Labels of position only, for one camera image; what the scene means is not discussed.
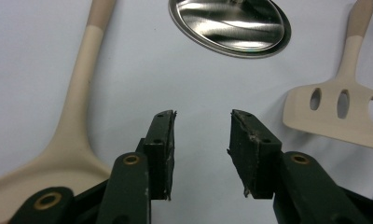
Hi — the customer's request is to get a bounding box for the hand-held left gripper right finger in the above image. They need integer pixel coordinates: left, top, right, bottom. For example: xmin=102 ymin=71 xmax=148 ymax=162
xmin=227 ymin=108 xmax=283 ymax=199

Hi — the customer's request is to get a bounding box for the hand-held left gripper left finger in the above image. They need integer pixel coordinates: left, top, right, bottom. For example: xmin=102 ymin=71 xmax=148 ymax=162
xmin=137 ymin=109 xmax=177 ymax=201

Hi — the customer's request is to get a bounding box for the white table cloth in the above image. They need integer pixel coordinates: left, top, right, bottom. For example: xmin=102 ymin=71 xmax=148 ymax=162
xmin=0 ymin=0 xmax=373 ymax=224

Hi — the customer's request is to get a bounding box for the steel utensil rack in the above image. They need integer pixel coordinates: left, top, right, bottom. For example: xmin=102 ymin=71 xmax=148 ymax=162
xmin=168 ymin=0 xmax=292 ymax=59

